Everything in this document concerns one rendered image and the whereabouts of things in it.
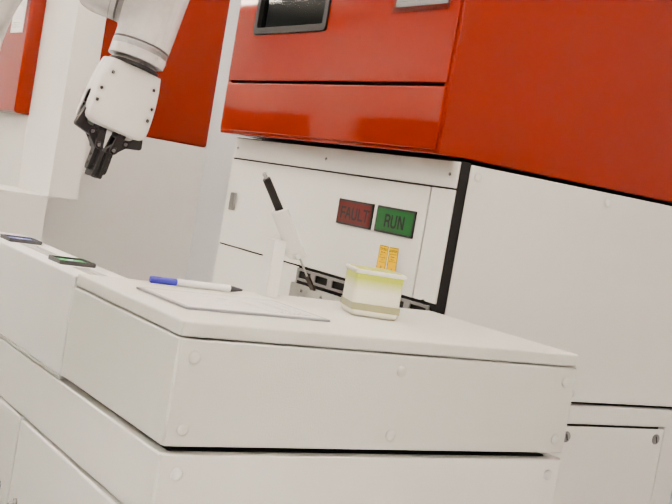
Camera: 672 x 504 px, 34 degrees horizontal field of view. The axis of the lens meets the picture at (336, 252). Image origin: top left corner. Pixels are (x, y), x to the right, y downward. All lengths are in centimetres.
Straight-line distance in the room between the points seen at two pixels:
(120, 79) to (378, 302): 49
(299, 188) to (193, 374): 106
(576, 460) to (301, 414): 93
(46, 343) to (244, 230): 90
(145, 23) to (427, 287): 65
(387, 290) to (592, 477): 78
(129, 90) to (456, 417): 66
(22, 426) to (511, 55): 99
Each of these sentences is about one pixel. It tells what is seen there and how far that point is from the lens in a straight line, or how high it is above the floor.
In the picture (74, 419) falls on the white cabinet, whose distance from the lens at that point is 149.
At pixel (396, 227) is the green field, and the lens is 194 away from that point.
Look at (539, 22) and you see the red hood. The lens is 194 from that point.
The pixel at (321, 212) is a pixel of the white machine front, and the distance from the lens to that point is 216.
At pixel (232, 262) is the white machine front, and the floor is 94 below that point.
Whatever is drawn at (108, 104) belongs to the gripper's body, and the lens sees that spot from 161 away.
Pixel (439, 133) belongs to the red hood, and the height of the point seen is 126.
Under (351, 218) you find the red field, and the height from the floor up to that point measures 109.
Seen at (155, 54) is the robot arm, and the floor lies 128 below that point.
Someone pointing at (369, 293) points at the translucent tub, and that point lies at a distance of 155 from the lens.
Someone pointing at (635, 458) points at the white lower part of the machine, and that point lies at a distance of 227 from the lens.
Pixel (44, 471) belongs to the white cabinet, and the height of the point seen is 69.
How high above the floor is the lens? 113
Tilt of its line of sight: 3 degrees down
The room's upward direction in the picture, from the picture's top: 10 degrees clockwise
